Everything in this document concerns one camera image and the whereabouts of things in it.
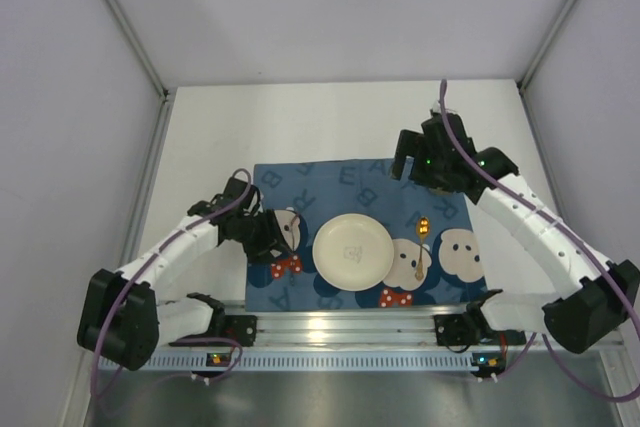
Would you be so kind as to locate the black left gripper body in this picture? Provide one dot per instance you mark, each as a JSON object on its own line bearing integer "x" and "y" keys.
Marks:
{"x": 270, "y": 240}

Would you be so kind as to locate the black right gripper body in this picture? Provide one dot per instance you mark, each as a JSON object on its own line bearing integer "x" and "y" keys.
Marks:
{"x": 407, "y": 156}

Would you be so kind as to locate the iridescent fork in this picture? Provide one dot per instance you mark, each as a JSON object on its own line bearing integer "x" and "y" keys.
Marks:
{"x": 292, "y": 229}

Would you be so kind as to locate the gold spoon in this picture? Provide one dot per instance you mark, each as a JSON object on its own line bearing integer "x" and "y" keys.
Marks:
{"x": 422, "y": 229}

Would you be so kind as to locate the cream round plate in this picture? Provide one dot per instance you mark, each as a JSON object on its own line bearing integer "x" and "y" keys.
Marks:
{"x": 353, "y": 252}

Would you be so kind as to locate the blue cartoon bear placemat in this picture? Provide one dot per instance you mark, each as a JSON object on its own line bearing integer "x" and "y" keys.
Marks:
{"x": 320, "y": 191}

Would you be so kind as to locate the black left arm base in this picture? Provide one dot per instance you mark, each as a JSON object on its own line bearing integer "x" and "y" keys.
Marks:
{"x": 239, "y": 328}

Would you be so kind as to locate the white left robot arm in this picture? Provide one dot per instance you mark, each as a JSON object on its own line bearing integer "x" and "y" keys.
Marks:
{"x": 140, "y": 283}

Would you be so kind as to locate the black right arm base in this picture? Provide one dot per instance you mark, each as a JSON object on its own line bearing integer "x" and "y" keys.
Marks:
{"x": 460, "y": 332}

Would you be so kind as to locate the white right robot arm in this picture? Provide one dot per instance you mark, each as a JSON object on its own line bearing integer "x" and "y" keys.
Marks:
{"x": 592, "y": 295}

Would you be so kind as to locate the aluminium mounting rail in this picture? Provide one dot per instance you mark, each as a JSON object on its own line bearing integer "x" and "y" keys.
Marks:
{"x": 330, "y": 327}

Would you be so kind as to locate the perforated cable duct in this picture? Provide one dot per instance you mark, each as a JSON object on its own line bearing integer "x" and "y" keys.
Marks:
{"x": 337, "y": 361}

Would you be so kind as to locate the right aluminium frame post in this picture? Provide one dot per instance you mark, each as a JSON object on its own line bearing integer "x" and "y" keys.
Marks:
{"x": 543, "y": 48}

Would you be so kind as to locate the aluminium frame post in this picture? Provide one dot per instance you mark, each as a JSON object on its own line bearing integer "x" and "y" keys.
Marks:
{"x": 134, "y": 42}
{"x": 543, "y": 48}

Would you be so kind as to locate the left aluminium frame post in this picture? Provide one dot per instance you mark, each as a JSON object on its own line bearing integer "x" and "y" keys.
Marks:
{"x": 134, "y": 42}

